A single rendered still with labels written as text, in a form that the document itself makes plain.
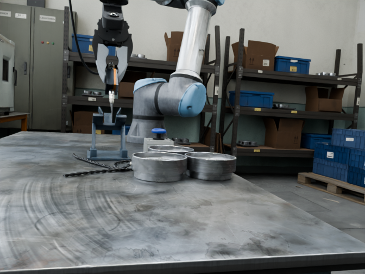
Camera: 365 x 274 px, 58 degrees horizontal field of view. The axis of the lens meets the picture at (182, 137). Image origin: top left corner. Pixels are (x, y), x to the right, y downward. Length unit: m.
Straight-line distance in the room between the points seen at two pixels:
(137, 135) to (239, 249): 0.89
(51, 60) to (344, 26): 4.44
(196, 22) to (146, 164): 0.73
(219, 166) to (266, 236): 0.26
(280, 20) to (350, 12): 1.24
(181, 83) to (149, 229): 0.79
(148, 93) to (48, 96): 3.37
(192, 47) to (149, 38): 3.63
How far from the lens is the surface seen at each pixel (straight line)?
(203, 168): 0.62
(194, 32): 1.20
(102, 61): 0.84
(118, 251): 0.32
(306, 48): 5.67
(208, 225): 0.40
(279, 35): 5.46
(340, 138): 4.60
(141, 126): 1.17
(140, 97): 1.18
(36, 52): 4.53
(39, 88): 4.49
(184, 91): 1.09
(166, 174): 0.58
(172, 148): 0.80
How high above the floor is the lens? 0.93
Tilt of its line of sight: 5 degrees down
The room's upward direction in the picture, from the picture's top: 3 degrees clockwise
